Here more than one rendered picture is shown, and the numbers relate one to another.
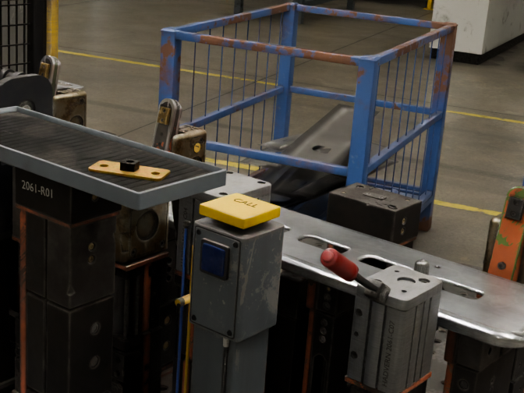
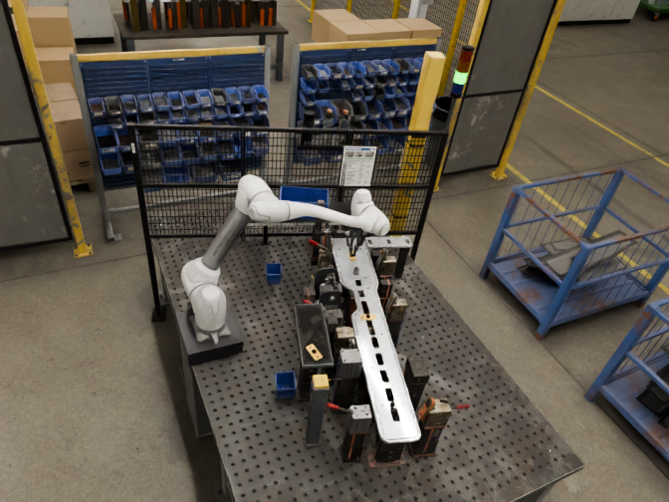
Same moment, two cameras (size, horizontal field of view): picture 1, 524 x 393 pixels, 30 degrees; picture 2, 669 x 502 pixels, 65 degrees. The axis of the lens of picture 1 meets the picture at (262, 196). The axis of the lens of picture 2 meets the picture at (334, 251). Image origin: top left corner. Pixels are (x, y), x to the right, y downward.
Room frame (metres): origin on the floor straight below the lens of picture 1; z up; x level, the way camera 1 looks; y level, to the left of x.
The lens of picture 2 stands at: (-0.14, -0.82, 2.99)
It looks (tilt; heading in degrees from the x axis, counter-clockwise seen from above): 39 degrees down; 39
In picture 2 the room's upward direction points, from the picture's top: 8 degrees clockwise
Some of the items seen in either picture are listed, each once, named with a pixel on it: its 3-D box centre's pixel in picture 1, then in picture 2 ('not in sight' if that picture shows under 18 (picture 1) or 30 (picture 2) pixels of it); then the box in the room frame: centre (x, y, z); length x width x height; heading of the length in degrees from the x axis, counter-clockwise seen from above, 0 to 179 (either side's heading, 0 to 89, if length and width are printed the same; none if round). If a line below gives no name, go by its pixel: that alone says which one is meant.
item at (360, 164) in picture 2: not in sight; (357, 165); (2.20, 0.96, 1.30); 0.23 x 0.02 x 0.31; 143
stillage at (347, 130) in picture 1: (313, 141); (581, 249); (3.88, -0.19, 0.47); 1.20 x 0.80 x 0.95; 158
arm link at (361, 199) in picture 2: not in sight; (362, 204); (1.78, 0.57, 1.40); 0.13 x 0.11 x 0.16; 74
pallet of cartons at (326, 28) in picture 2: not in sight; (367, 80); (4.62, 2.84, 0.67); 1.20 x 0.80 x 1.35; 161
